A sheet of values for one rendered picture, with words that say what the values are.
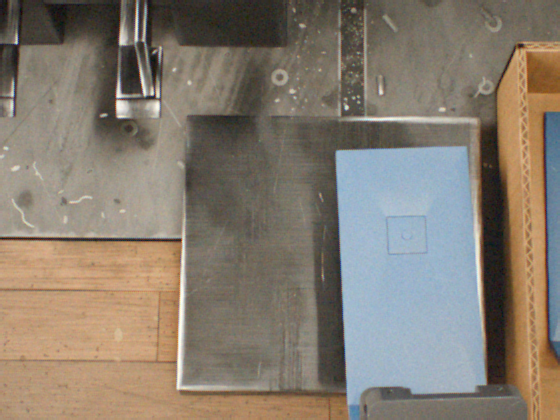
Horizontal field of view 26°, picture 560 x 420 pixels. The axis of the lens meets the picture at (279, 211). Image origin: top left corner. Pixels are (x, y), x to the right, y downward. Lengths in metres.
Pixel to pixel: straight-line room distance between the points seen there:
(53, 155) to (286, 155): 0.14
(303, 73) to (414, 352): 0.20
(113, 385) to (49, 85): 0.19
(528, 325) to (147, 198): 0.23
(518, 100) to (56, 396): 0.30
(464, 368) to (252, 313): 0.12
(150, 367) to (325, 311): 0.10
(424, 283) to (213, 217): 0.13
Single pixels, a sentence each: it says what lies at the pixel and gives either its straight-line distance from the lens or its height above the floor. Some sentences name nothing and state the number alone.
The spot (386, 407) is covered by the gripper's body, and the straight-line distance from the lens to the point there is 0.49.
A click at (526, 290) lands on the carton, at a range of 0.63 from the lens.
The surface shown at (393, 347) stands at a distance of 0.62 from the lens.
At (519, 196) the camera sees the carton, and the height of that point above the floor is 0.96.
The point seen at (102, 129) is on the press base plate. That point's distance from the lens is 0.72.
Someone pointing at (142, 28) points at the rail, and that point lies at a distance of 0.64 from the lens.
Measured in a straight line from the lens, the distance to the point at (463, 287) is 0.63.
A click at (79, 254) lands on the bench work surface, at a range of 0.70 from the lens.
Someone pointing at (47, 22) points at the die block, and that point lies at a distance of 0.71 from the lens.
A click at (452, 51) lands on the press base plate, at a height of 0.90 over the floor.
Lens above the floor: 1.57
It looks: 75 degrees down
